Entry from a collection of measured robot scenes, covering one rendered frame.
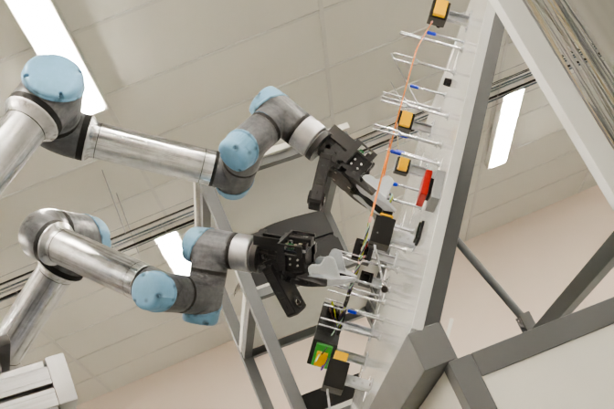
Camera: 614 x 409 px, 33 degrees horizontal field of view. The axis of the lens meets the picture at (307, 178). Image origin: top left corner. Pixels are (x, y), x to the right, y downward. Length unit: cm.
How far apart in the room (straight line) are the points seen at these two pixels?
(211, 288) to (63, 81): 49
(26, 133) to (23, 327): 60
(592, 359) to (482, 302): 811
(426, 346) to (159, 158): 76
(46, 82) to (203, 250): 45
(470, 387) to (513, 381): 7
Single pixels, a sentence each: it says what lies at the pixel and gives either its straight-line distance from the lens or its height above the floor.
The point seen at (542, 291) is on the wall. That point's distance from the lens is 990.
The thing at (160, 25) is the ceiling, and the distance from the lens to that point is 501.
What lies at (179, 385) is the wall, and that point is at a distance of 975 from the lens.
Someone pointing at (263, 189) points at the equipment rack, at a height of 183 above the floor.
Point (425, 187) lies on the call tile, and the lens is 179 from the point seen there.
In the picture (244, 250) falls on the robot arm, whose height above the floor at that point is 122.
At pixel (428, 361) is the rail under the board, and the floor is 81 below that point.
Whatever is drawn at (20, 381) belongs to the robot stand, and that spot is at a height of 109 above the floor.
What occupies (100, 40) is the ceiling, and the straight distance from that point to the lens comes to 496.
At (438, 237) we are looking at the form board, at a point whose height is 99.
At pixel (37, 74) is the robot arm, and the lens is 201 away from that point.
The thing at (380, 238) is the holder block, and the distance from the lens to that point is 202.
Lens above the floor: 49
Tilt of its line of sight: 23 degrees up
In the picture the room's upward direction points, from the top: 25 degrees counter-clockwise
